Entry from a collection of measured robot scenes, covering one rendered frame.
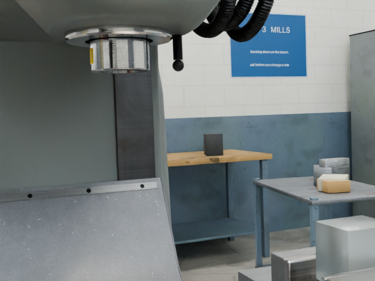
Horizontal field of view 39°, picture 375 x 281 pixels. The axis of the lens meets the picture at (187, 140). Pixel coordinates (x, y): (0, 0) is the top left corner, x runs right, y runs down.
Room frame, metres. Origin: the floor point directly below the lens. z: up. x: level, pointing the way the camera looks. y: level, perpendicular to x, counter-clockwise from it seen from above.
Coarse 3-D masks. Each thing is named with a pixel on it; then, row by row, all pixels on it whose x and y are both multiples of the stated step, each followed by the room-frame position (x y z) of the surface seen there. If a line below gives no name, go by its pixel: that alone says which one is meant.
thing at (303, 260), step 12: (276, 252) 0.55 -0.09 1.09; (288, 252) 0.54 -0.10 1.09; (300, 252) 0.54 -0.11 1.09; (312, 252) 0.54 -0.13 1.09; (276, 264) 0.53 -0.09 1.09; (288, 264) 0.51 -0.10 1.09; (300, 264) 0.52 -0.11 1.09; (312, 264) 0.52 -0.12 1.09; (240, 276) 0.62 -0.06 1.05; (252, 276) 0.60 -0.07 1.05; (264, 276) 0.60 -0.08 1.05; (276, 276) 0.53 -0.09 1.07; (288, 276) 0.51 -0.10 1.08; (300, 276) 0.52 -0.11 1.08; (312, 276) 0.52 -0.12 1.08
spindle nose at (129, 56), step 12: (96, 48) 0.41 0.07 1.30; (108, 48) 0.40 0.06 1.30; (120, 48) 0.40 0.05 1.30; (132, 48) 0.40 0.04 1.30; (144, 48) 0.41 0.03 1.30; (96, 60) 0.41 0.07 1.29; (108, 60) 0.40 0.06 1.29; (120, 60) 0.40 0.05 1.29; (132, 60) 0.40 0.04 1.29; (144, 60) 0.41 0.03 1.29; (96, 72) 0.43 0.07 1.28; (108, 72) 0.43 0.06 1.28; (120, 72) 0.44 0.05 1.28; (132, 72) 0.44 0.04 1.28
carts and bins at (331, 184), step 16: (320, 160) 2.88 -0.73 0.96; (336, 160) 2.87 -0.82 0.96; (320, 176) 2.79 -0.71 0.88; (336, 176) 2.66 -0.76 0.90; (256, 192) 3.09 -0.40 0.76; (288, 192) 2.61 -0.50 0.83; (304, 192) 2.58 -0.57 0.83; (320, 192) 2.57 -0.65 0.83; (336, 192) 2.54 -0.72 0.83; (352, 192) 2.53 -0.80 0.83; (368, 192) 2.52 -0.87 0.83; (256, 208) 3.09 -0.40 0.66; (256, 224) 3.09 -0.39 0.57; (256, 240) 3.10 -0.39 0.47; (256, 256) 3.11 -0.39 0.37
